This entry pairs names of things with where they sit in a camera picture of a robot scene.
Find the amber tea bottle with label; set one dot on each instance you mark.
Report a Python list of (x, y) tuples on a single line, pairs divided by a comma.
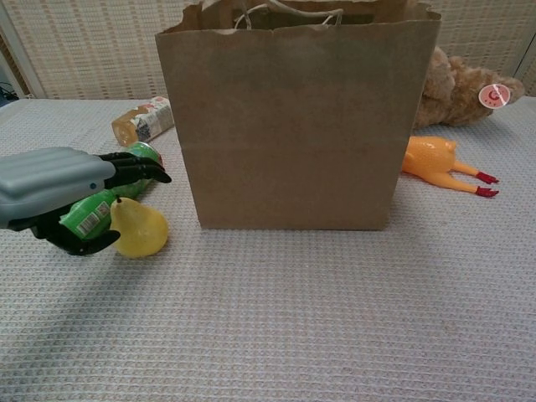
[(142, 121)]

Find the green chips can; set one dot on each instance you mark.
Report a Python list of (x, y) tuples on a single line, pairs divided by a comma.
[(94, 211)]

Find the brown teddy bear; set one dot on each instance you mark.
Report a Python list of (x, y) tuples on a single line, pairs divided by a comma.
[(456, 92)]

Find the woven folding screen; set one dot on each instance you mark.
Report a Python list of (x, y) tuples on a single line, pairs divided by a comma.
[(92, 50)]

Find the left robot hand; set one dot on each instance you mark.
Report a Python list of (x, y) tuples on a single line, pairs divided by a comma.
[(46, 180)]

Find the orange rubber chicken toy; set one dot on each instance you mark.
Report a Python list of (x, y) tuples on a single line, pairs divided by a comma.
[(431, 159)]

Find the white woven tablecloth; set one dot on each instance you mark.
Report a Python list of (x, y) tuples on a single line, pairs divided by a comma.
[(335, 335)]

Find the yellow lemon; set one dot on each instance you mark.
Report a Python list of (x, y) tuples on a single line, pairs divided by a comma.
[(140, 232)]

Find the brown paper shopping bag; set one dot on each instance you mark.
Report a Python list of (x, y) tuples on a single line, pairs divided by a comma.
[(293, 125)]

